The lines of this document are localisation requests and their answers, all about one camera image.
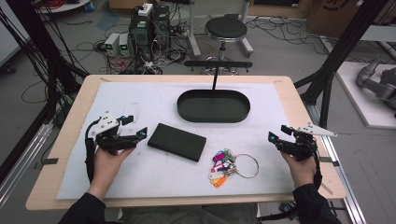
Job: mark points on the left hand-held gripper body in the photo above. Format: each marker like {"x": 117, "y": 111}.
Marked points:
{"x": 107, "y": 141}

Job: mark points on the black oval tray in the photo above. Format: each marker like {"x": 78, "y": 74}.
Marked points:
{"x": 214, "y": 107}

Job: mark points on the cardboard box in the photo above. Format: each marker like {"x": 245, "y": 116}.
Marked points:
{"x": 330, "y": 20}

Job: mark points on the person's left hand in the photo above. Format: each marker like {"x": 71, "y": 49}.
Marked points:
{"x": 107, "y": 169}

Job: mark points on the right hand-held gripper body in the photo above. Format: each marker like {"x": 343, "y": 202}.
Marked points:
{"x": 299, "y": 146}

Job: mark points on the white table frame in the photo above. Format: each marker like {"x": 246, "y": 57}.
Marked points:
{"x": 194, "y": 40}

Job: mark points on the aluminium rail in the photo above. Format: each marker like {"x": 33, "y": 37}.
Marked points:
{"x": 345, "y": 183}
{"x": 25, "y": 155}

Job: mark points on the white power adapter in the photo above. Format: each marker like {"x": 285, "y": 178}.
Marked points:
{"x": 145, "y": 9}

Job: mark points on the black tape strip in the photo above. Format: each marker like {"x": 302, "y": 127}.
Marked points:
{"x": 328, "y": 160}
{"x": 50, "y": 161}

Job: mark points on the white platform board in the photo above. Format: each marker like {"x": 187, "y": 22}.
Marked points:
{"x": 367, "y": 109}

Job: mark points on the round white table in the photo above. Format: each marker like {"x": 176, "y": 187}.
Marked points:
{"x": 67, "y": 6}

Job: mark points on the black computer tower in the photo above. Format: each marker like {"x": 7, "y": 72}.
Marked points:
{"x": 161, "y": 25}
{"x": 140, "y": 37}

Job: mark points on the black round stool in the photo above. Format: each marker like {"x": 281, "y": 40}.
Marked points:
{"x": 225, "y": 28}

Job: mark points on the white table mat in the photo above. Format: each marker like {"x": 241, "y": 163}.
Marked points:
{"x": 140, "y": 102}

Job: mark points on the person's right hand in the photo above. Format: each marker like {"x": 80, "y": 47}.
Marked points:
{"x": 300, "y": 172}

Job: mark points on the black rectangular case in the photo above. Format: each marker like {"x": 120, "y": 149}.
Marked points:
{"x": 177, "y": 141}

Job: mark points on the white bench power supply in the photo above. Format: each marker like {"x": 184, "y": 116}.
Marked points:
{"x": 111, "y": 43}
{"x": 124, "y": 45}

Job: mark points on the black T-shaped stand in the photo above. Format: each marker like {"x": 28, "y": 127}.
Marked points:
{"x": 218, "y": 64}

